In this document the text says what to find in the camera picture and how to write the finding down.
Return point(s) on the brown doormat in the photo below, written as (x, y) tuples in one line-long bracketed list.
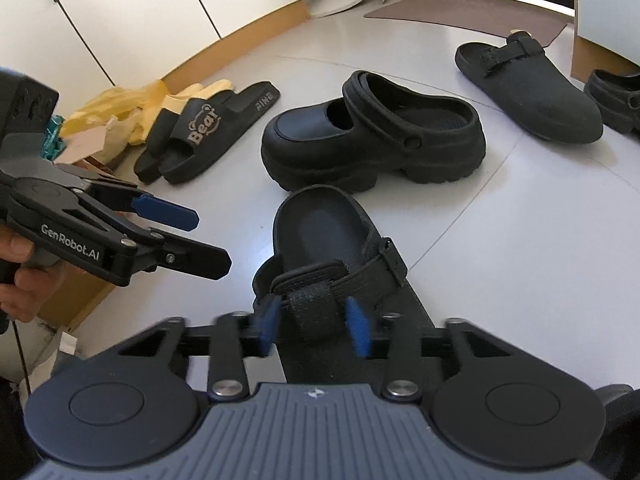
[(475, 15)]

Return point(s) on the brown cardboard box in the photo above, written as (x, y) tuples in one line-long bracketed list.
[(75, 310)]

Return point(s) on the yellow plastic bag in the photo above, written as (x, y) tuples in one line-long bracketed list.
[(125, 105)]

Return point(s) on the beige cardboard piece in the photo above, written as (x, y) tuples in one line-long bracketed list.
[(90, 140)]

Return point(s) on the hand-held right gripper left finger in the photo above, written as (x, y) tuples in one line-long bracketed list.
[(265, 327)]

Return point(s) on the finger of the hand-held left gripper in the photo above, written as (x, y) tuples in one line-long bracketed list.
[(200, 262), (167, 212)]

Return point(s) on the black platform clog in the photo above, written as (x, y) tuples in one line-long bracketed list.
[(615, 100), (310, 145)]

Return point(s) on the person's left hand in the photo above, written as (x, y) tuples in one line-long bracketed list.
[(20, 290)]

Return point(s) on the pale yellow slide sandal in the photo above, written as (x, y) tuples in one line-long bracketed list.
[(215, 89)]

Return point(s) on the black buckle clog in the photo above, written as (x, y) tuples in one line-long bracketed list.
[(550, 105), (320, 220)]

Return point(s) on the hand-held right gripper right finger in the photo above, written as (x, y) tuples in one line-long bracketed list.
[(357, 327)]

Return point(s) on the tall white cabinet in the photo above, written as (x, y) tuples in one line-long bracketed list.
[(605, 0)]

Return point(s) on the low white cabinet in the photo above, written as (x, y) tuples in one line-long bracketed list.
[(125, 10)]

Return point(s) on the green bag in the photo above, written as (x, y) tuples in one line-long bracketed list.
[(52, 140)]

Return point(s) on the black printed slide sandal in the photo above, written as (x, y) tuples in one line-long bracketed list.
[(150, 160), (240, 105)]

